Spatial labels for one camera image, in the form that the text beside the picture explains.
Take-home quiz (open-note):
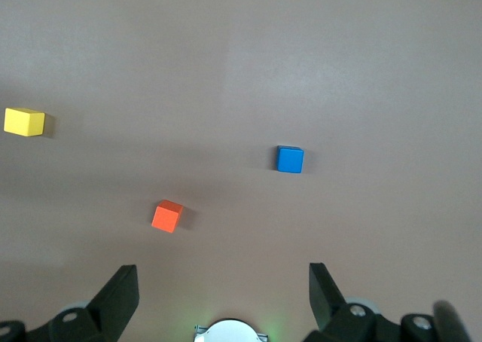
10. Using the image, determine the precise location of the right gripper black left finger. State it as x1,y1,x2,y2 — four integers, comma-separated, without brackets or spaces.
0,264,140,342

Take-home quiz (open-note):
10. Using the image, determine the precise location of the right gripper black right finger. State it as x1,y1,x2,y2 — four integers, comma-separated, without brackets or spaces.
303,263,440,342

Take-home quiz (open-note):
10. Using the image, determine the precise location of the yellow wooden cube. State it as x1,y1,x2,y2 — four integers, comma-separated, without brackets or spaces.
3,107,46,138

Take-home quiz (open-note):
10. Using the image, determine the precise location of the blue wooden cube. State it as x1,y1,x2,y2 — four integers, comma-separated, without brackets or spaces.
276,145,305,175

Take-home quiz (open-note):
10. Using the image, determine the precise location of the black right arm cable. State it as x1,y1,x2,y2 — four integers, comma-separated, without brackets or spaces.
432,300,472,342

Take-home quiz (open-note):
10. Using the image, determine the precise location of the orange wooden cube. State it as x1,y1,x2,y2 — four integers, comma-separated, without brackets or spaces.
151,199,185,234

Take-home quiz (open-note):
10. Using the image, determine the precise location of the brown table mat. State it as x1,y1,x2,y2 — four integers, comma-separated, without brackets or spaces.
0,0,482,342

